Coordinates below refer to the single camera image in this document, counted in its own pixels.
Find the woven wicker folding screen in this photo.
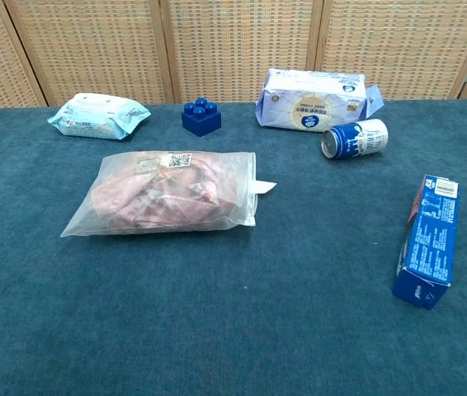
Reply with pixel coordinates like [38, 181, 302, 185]
[0, 0, 467, 113]

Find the light blue wet wipes pack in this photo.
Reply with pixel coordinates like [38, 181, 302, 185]
[46, 92, 152, 141]

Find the translucent white plastic zip bag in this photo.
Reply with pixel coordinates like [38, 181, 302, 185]
[59, 150, 257, 238]

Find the blue cardboard box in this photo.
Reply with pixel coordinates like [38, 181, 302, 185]
[391, 173, 460, 311]

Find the white blue tissue package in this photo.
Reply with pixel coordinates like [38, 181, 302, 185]
[254, 68, 385, 134]

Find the teal table cover cloth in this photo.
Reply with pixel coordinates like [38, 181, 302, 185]
[0, 97, 467, 396]

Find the blue toy building block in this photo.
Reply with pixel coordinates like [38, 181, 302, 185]
[181, 97, 223, 138]

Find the white paper tag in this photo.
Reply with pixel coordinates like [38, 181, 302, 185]
[253, 180, 278, 195]

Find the blue white drink can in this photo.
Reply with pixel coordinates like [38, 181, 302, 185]
[320, 118, 389, 161]

